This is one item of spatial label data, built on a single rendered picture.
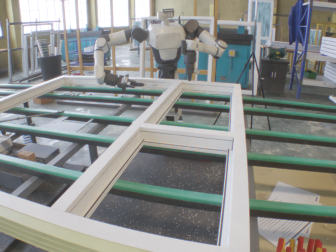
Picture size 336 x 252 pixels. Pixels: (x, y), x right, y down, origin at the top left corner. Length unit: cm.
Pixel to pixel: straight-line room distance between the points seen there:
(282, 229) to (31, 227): 83
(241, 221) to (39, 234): 45
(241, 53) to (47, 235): 503
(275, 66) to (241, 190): 458
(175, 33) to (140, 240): 156
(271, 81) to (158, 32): 367
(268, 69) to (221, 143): 426
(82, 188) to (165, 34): 139
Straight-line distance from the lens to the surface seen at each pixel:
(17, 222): 64
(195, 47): 170
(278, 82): 522
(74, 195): 66
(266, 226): 100
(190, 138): 96
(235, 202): 62
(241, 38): 522
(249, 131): 118
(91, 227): 56
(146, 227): 102
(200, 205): 73
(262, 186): 120
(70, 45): 1071
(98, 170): 73
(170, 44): 187
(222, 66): 532
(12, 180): 136
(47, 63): 591
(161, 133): 98
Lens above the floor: 133
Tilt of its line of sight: 23 degrees down
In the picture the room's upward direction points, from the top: straight up
